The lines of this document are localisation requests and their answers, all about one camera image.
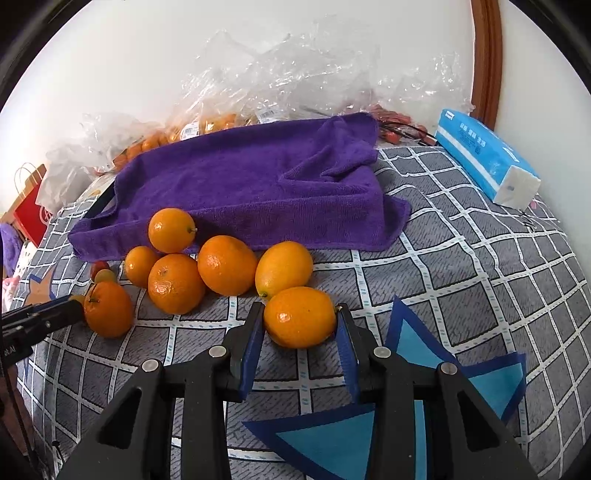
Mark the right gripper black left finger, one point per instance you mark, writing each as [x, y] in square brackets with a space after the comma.
[132, 437]

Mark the brown wooden frame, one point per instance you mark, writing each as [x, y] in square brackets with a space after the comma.
[488, 61]

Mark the small red tomato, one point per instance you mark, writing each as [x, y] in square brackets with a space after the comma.
[97, 267]

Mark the small orange kumquat behind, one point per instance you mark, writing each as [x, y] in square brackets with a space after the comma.
[138, 264]

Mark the grey checked blanket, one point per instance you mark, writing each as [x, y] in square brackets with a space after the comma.
[485, 280]

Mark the purple microfibre towel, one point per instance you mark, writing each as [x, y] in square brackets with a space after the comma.
[310, 181]

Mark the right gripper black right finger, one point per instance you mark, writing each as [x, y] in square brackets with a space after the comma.
[429, 423]

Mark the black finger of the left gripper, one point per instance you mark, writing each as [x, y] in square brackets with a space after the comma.
[27, 326]

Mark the white plastic bag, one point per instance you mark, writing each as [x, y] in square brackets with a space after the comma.
[97, 145]

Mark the blue tissue pack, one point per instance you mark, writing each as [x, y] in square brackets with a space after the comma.
[502, 173]

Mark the yellow-orange oval kumquat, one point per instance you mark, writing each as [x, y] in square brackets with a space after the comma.
[285, 265]

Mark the large orange mandarin centre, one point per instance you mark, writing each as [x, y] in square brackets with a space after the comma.
[227, 265]

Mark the crumpled clear plastic bag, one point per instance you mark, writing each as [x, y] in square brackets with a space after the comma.
[338, 68]

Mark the small yellow-green fruit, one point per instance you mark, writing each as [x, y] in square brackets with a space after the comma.
[105, 275]

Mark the orange mandarin front left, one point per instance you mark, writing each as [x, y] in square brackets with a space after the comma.
[174, 284]

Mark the red paper shopping bag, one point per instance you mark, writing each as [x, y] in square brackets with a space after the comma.
[25, 215]

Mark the clear bag of oranges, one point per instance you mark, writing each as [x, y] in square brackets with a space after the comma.
[213, 101]

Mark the orange mandarin far left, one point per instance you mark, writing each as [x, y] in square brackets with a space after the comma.
[108, 310]

